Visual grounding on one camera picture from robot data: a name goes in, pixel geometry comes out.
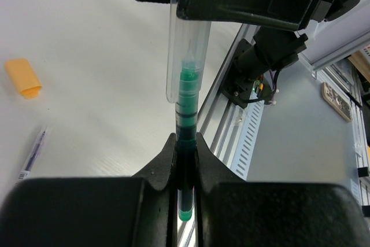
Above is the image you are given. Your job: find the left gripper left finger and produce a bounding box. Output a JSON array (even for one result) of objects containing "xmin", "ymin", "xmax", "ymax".
[{"xmin": 1, "ymin": 134, "xmax": 177, "ymax": 246}]

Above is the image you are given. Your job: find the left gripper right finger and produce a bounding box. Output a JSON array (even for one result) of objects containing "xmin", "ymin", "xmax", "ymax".
[{"xmin": 195, "ymin": 134, "xmax": 364, "ymax": 246}]

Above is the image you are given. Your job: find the clear pen cap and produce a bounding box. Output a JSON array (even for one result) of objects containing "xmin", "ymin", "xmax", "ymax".
[{"xmin": 166, "ymin": 0, "xmax": 211, "ymax": 103}]

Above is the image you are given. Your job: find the green pen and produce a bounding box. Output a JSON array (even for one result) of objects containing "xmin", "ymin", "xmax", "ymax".
[{"xmin": 175, "ymin": 44, "xmax": 199, "ymax": 222}]

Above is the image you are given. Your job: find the grey purple pen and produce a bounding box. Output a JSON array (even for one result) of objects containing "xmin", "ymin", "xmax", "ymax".
[{"xmin": 14, "ymin": 126, "xmax": 49, "ymax": 185}]

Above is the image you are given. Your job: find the orange pen cap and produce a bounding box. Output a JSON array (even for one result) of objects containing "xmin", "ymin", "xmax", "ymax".
[{"xmin": 5, "ymin": 58, "xmax": 42, "ymax": 99}]

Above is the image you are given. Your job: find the wooden board with tools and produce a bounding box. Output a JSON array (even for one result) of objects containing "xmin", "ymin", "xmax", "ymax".
[{"xmin": 321, "ymin": 82, "xmax": 352, "ymax": 123}]

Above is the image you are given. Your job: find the white slotted cable duct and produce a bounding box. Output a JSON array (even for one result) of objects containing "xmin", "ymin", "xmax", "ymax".
[{"xmin": 230, "ymin": 101, "xmax": 264, "ymax": 180}]

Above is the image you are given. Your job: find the aluminium mounting rail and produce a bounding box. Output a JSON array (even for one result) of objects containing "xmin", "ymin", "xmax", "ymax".
[{"xmin": 198, "ymin": 24, "xmax": 260, "ymax": 154}]

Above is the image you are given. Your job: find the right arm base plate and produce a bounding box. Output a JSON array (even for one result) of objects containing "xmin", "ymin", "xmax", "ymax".
[{"xmin": 224, "ymin": 39, "xmax": 280, "ymax": 108}]

